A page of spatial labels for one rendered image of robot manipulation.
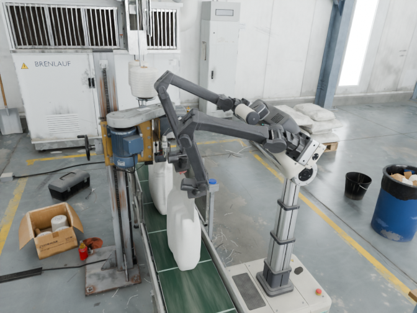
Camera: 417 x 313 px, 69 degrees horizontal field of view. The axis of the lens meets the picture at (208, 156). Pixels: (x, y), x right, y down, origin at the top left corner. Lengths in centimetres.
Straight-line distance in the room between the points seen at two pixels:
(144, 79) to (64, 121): 324
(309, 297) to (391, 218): 146
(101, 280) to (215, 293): 104
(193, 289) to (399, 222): 218
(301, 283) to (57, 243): 205
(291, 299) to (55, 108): 391
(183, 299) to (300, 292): 82
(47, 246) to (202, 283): 149
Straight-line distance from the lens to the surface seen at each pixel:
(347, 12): 750
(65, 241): 309
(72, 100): 485
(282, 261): 218
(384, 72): 917
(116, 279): 275
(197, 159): 138
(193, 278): 220
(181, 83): 170
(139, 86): 182
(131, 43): 422
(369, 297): 295
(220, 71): 587
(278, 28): 700
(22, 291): 294
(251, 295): 230
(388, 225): 357
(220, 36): 579
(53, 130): 500
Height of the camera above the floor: 199
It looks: 25 degrees down
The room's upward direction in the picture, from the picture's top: 2 degrees clockwise
